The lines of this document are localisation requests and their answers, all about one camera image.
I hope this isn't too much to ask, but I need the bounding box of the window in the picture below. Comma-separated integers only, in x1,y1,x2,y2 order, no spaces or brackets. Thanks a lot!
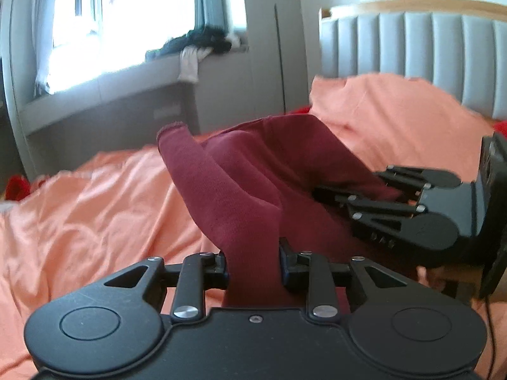
35,0,248,96

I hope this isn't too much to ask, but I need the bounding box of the grey tall wardrobe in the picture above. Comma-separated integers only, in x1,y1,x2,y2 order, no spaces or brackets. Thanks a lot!
241,0,322,116

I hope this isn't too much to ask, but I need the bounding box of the maroon knit garment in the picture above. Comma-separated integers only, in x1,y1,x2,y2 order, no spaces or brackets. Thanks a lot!
156,114,418,309

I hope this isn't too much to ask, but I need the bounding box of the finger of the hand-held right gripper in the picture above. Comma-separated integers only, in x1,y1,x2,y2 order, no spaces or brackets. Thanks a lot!
374,165,433,203
312,185,428,247

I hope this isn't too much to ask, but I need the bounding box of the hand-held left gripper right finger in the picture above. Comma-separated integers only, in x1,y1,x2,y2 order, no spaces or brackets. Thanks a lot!
279,237,408,322

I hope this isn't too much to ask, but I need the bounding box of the orange blanket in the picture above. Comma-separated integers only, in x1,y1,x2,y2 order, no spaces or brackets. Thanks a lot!
0,73,507,380

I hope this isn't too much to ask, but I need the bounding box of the grey padded headboard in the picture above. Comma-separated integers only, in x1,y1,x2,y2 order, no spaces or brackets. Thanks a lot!
319,0,507,121

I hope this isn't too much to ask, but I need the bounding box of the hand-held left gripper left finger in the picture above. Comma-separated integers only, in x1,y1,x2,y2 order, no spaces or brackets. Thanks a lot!
104,250,230,322

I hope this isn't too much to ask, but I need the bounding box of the white sheer curtain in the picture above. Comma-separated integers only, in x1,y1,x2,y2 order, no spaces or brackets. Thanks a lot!
35,0,61,96

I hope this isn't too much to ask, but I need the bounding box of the red cloth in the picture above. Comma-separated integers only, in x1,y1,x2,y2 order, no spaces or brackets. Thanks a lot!
6,174,35,201

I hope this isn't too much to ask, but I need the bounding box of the black cable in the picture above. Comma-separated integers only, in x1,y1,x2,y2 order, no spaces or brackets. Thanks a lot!
484,297,497,380

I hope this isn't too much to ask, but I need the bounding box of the white hanging cloth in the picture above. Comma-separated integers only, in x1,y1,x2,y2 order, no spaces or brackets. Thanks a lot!
178,45,213,84

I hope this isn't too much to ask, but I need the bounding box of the person's right hand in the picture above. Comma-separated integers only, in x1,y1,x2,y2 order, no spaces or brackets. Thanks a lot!
416,263,482,307

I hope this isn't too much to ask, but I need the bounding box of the grey-blue curtain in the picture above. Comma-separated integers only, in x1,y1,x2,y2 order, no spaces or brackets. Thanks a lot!
196,0,231,33

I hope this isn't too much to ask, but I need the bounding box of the pile of dark clothes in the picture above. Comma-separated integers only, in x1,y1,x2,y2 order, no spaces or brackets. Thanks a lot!
146,26,243,62

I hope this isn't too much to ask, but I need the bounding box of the grey window seat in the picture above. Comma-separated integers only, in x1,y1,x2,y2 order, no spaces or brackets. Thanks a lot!
18,45,254,161

